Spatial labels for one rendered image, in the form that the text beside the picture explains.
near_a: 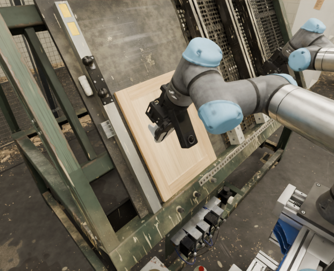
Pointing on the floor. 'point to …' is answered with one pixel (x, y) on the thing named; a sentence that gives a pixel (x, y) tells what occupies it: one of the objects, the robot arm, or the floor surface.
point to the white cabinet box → (313, 9)
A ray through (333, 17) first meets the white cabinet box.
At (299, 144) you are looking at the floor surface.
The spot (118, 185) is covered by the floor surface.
